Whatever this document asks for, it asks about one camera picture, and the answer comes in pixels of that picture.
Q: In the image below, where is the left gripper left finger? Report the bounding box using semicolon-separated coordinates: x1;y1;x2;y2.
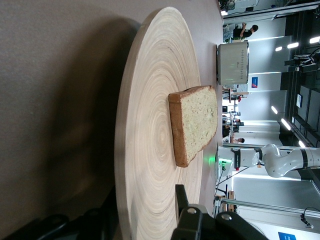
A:
2;206;118;240

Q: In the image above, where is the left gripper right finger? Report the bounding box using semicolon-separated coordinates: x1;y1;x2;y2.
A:
171;183;270;240

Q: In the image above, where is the bread slice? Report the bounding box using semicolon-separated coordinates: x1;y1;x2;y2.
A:
168;85;219;168

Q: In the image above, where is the round wooden plate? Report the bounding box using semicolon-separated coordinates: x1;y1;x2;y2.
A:
113;6;203;240

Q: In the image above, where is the silver two-slot toaster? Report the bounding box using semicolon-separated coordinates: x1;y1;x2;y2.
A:
215;40;250;86

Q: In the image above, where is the person in black shirt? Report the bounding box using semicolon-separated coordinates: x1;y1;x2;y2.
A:
233;24;260;42

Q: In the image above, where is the aluminium frame rail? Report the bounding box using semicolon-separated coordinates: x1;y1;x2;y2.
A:
212;197;320;216

